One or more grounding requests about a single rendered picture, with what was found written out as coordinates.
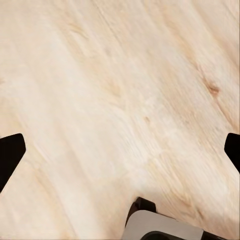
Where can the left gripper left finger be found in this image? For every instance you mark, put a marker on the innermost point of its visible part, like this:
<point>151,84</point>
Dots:
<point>12,150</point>

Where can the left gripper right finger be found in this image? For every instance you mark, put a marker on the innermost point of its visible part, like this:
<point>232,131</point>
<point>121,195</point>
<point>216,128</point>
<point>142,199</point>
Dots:
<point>232,149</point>

